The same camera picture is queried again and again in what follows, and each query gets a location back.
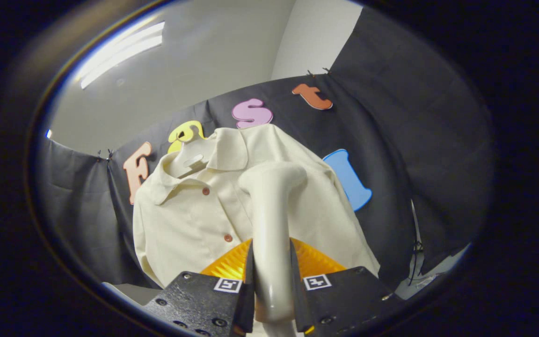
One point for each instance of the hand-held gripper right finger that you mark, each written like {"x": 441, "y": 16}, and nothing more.
{"x": 300, "y": 306}

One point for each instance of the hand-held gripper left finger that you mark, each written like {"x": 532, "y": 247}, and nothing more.
{"x": 249, "y": 304}

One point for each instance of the white garment steamer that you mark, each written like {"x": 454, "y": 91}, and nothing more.
{"x": 269, "y": 224}

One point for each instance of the cream button-up shirt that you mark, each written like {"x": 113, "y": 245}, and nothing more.
{"x": 190, "y": 224}

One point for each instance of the white clothes hanger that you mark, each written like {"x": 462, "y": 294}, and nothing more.
{"x": 189, "y": 157}

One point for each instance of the grey cabinet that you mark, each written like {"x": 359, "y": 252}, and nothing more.
{"x": 131, "y": 292}

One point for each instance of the thin metal stand pole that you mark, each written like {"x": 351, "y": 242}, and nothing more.
{"x": 417, "y": 243}

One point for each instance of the black backdrop cloth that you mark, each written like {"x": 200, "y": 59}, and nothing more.
{"x": 414, "y": 140}

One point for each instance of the ceiling light panel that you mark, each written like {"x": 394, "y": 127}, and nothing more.
{"x": 120, "y": 54}

